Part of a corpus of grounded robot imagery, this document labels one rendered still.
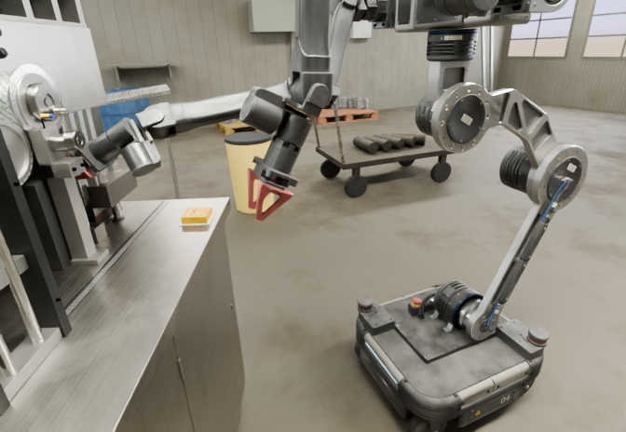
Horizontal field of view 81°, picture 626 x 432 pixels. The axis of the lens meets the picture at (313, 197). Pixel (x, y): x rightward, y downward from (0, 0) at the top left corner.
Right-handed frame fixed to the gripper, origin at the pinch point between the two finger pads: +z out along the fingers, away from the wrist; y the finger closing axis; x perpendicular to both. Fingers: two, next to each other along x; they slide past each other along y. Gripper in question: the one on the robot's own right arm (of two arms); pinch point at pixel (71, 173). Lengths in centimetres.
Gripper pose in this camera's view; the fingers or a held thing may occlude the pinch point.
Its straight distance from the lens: 103.8
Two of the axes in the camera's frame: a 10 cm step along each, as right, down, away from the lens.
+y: -0.4, -3.8, 9.2
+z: -8.4, 5.1, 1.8
